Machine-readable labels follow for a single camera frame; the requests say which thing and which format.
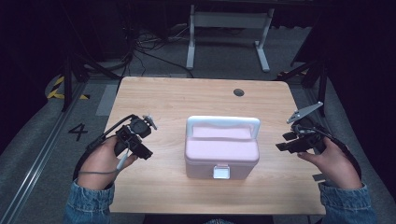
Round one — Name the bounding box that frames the bundle of floor cables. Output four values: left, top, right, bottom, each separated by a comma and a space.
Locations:
124, 21, 195, 79

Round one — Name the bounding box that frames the black tripod stand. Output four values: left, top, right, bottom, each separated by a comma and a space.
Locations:
61, 46, 121, 114
275, 55, 329, 119

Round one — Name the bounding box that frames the person's left hand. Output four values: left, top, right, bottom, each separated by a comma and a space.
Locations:
77, 135, 138, 191

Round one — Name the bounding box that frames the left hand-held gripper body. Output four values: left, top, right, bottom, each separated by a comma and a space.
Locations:
114, 114, 159, 157

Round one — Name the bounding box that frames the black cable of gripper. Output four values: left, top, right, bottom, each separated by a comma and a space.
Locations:
72, 113, 138, 182
295, 123, 362, 180

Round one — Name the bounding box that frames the person's right hand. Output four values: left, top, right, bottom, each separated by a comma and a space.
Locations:
296, 135, 364, 190

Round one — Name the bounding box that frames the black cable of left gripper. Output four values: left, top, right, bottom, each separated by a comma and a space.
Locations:
72, 113, 138, 182

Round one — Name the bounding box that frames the white metal table frame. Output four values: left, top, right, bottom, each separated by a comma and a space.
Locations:
185, 4, 276, 74

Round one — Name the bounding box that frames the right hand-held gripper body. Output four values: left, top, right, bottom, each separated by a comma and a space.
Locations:
286, 101, 327, 154

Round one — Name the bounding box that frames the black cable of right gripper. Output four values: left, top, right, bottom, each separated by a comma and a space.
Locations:
295, 123, 362, 180

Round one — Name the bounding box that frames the pink box with white handle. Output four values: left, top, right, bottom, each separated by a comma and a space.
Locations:
183, 115, 262, 181

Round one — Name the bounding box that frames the metal floor rail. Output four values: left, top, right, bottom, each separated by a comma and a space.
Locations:
0, 81, 90, 224

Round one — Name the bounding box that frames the grey cable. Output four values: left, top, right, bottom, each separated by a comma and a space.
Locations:
77, 139, 132, 175

